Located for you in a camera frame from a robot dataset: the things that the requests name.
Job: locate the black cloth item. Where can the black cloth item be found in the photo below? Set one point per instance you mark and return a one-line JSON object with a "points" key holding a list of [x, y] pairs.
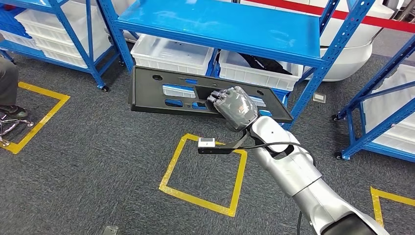
{"points": [[259, 63]]}

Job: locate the person's leg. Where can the person's leg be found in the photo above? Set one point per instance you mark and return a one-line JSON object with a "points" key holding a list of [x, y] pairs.
{"points": [[8, 81]]}

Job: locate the person's shoe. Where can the person's shoe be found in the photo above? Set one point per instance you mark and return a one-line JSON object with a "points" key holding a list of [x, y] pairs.
{"points": [[14, 112]]}

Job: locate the black plastic panel part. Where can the black plastic panel part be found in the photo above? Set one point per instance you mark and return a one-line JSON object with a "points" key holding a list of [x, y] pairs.
{"points": [[146, 94]]}

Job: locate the chrome chair base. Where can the chrome chair base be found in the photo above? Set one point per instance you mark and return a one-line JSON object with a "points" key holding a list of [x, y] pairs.
{"points": [[22, 122]]}

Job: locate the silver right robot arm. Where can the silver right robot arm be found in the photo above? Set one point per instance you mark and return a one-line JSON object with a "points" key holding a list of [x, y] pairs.
{"points": [[291, 168]]}

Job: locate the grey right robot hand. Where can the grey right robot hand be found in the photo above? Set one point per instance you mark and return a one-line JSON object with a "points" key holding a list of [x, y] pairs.
{"points": [[238, 108]]}

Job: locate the yellow floor tape square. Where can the yellow floor tape square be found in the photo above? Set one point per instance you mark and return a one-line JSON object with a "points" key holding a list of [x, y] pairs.
{"points": [[376, 207]]}

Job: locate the white car body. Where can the white car body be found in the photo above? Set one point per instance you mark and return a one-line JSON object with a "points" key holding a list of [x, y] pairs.
{"points": [[350, 58]]}

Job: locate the white floor outlet plate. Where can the white floor outlet plate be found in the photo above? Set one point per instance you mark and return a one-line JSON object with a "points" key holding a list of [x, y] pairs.
{"points": [[319, 98]]}

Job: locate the blue steel shelf rack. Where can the blue steel shelf rack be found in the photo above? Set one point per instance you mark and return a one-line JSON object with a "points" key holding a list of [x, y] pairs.
{"points": [[89, 32], [379, 129], [227, 26]]}

